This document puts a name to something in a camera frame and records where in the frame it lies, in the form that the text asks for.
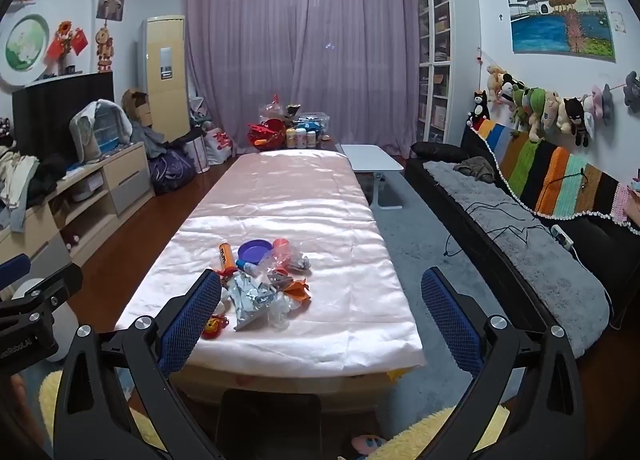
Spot grey fluffy blanket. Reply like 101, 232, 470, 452
424, 160, 612, 359

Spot black cable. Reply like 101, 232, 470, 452
442, 167, 592, 257

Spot silver foil wrapper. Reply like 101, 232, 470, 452
226, 272, 281, 332

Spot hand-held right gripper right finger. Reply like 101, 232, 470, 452
420, 266, 586, 460

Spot beige tv cabinet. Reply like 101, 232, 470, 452
0, 142, 156, 287

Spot black television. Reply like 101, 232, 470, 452
12, 71, 115, 159

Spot white folding table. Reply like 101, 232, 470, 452
341, 145, 405, 211

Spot black cushion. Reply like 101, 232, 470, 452
410, 141, 471, 164

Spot grey star plush toy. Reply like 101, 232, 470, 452
622, 71, 640, 107

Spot clear plastic bag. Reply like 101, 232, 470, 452
257, 241, 307, 275

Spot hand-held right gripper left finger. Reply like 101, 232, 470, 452
52, 267, 223, 460

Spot yellow standing air conditioner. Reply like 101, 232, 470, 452
137, 15, 190, 143

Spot white woven shopping bag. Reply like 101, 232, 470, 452
182, 135, 211, 174

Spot white bag with red print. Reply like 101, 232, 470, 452
205, 127, 234, 166

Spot white glass-door bookcase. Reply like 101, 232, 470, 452
415, 0, 482, 159

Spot pile of clothes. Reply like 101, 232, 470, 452
0, 135, 67, 234

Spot penguin plush toy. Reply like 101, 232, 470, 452
500, 72, 524, 112

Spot round green wall decor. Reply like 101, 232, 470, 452
0, 14, 51, 91

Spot white power strip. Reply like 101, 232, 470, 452
550, 224, 575, 249

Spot clear plastic wrap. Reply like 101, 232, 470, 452
267, 290, 297, 329

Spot pink and white plush toy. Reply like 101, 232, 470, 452
582, 85, 609, 137

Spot black cat plush toy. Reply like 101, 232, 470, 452
467, 90, 491, 129

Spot black masked plush toy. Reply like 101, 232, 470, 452
562, 96, 591, 148

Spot purple curtain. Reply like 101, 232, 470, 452
185, 0, 434, 161

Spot beige dog plush toy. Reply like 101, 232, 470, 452
486, 65, 509, 104

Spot blue pet cage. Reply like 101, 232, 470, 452
70, 99, 134, 162

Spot white trash bin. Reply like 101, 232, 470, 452
9, 277, 75, 365

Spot red yellow small toy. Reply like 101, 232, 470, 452
201, 312, 230, 340

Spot garden landscape wall painting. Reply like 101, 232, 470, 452
503, 0, 617, 62

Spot green frog plush toy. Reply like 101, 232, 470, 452
525, 86, 551, 142
510, 85, 532, 129

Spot cardboard box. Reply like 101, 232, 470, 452
122, 88, 154, 129

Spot purple plastic plate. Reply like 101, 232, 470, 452
238, 238, 274, 266

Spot grey rug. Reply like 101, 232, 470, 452
369, 172, 512, 447

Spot dark crumpled cloth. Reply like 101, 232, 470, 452
453, 156, 496, 184

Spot purple bag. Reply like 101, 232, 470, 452
148, 147, 196, 195

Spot cream bear plush toy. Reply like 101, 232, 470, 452
542, 90, 566, 134

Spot striped crochet blanket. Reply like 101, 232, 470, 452
472, 117, 640, 237

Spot clear plastic storage box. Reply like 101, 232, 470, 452
292, 112, 331, 134

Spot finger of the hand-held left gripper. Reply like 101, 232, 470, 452
0, 264, 84, 317
0, 257, 32, 291

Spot orange paper scrap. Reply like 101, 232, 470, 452
284, 277, 312, 302

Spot red flags with sunflower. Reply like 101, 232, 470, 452
47, 20, 89, 62

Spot orange candy tube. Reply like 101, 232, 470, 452
216, 241, 236, 277

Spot wooden hanging doll ornament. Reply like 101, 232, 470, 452
96, 27, 115, 72

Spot red basket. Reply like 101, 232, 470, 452
247, 117, 292, 149

